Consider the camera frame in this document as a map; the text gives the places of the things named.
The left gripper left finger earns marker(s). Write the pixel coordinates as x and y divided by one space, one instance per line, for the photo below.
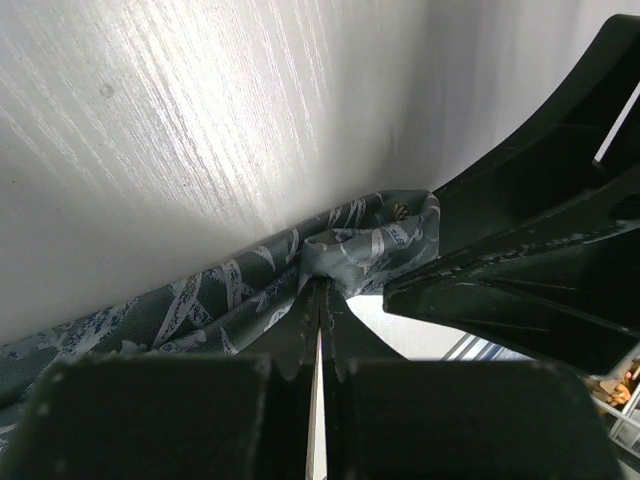
170 416

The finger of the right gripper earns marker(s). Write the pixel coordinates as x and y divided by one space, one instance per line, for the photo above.
539 239

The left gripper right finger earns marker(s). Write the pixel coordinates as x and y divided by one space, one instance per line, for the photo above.
388 417

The blue-grey floral tie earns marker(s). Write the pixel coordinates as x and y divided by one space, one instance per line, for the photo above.
361 246

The aluminium mounting rail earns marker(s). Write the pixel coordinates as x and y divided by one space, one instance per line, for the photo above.
473 348

